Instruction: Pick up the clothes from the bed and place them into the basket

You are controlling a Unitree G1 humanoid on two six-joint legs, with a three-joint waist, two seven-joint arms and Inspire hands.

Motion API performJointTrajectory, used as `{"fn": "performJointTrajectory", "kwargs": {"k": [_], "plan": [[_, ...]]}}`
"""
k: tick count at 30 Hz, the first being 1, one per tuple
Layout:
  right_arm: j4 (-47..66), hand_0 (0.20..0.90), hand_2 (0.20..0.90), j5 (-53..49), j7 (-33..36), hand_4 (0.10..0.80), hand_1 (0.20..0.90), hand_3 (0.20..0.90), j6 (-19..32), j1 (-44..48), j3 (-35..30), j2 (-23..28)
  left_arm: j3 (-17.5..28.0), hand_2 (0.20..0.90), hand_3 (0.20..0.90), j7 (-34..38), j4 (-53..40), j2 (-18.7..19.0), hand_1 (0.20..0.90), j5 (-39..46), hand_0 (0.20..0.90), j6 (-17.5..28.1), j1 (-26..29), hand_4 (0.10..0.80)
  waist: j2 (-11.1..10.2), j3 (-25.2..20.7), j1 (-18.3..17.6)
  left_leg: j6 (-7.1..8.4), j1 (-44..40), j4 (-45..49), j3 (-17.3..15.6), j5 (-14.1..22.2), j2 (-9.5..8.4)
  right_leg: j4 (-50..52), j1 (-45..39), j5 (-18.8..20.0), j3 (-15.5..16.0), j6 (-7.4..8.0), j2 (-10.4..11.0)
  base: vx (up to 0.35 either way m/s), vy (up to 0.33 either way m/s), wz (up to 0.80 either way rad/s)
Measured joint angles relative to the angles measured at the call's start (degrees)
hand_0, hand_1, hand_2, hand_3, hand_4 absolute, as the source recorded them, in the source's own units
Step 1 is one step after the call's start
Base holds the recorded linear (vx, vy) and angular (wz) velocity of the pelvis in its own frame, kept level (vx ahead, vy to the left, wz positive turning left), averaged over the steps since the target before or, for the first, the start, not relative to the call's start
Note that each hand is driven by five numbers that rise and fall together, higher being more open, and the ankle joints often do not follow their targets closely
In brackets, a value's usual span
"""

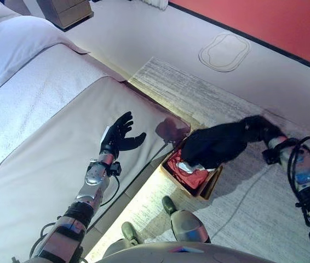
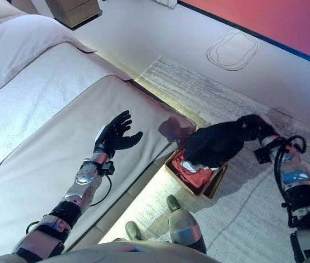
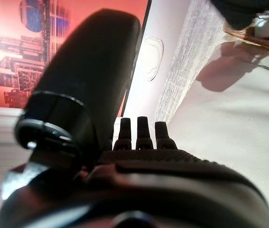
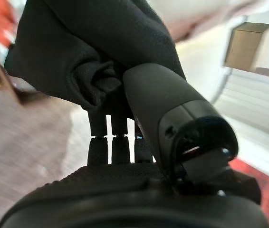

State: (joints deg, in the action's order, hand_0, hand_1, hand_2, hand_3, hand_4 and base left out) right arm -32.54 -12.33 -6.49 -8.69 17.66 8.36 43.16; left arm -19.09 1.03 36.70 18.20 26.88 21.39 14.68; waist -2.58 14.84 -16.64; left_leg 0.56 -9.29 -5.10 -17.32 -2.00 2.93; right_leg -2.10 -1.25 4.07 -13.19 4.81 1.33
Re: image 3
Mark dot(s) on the white textured blanket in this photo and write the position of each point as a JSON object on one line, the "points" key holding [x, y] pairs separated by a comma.
{"points": [[232, 130]]}

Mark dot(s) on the woven wicker basket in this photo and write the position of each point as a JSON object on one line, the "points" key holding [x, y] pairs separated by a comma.
{"points": [[267, 46]]}

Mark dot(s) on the black cloth garment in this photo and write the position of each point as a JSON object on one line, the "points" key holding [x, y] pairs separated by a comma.
{"points": [[239, 12]]}

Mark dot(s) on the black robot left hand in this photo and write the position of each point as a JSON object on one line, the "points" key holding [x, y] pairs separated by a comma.
{"points": [[89, 71]]}

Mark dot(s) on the red city wall mural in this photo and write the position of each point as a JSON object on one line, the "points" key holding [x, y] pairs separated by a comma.
{"points": [[6, 47]]}

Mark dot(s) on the grey striped rug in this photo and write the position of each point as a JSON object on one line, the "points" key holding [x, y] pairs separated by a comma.
{"points": [[189, 59]]}

